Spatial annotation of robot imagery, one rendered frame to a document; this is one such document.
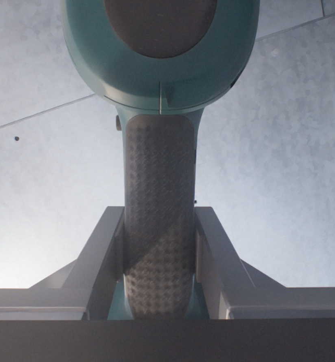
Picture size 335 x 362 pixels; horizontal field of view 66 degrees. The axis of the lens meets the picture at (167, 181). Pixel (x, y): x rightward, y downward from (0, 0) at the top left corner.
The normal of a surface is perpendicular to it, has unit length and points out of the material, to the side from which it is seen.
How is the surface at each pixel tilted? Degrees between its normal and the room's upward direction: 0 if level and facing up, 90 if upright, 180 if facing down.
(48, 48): 90
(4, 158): 90
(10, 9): 90
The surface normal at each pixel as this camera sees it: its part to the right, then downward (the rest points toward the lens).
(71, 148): 0.02, 0.25
